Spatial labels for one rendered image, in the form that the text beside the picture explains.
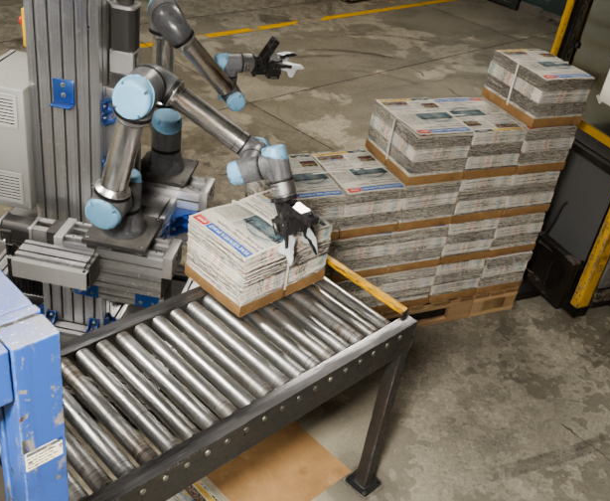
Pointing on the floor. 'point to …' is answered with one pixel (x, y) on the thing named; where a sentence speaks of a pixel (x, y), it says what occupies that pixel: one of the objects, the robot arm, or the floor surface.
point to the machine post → (32, 409)
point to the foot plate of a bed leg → (362, 486)
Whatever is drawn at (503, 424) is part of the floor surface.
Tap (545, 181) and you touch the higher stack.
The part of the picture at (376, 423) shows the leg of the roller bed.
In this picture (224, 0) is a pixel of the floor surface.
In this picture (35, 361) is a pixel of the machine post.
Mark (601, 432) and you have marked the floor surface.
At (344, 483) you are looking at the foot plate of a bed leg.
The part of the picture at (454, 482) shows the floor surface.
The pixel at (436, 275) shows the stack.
